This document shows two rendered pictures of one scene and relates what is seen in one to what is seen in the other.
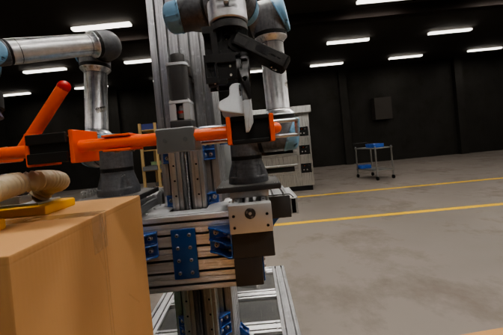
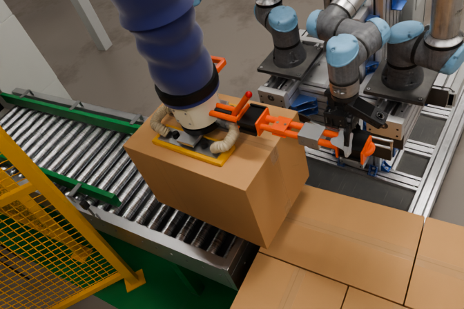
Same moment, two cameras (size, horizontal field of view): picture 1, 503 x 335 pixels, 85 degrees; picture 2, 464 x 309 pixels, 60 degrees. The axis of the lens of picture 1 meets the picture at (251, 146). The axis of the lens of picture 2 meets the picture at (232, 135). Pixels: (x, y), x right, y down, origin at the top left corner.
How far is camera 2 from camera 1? 104 cm
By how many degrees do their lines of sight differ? 61
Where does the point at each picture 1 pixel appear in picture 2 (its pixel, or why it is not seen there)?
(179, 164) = not seen: hidden behind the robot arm
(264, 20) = not seen: outside the picture
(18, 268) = (248, 192)
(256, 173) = (405, 83)
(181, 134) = (311, 141)
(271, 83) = (436, 14)
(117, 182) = (286, 58)
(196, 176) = not seen: hidden behind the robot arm
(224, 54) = (336, 116)
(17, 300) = (249, 198)
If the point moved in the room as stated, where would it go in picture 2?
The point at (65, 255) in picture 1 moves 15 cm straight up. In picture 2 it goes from (261, 176) to (252, 148)
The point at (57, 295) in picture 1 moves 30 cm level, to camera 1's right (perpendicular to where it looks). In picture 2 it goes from (260, 190) to (341, 221)
